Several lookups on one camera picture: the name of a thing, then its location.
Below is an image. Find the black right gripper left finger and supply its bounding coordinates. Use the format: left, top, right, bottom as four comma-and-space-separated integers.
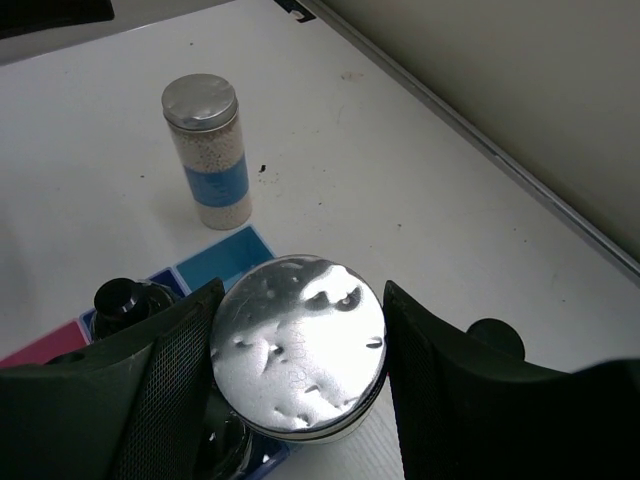
1, 279, 224, 479

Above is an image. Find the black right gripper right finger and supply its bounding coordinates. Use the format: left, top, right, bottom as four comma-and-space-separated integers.
383, 282, 639, 479

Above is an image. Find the silver-lid salt bottle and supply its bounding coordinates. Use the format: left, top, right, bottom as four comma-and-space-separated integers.
210, 255, 387, 443
161, 73, 252, 230

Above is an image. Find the small black-cap spice bottle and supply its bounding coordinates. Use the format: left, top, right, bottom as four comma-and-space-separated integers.
467, 318, 526, 360

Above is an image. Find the pink tray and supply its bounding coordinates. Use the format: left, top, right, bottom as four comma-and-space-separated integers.
1, 319, 89, 368

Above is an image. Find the dark blue tray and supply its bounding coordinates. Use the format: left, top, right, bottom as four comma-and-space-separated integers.
81, 268, 290, 479

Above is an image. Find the light blue tray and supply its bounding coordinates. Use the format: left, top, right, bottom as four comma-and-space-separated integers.
175, 226, 274, 291

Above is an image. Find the dark table label left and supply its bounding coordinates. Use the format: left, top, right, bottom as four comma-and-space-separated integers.
275, 0, 316, 23

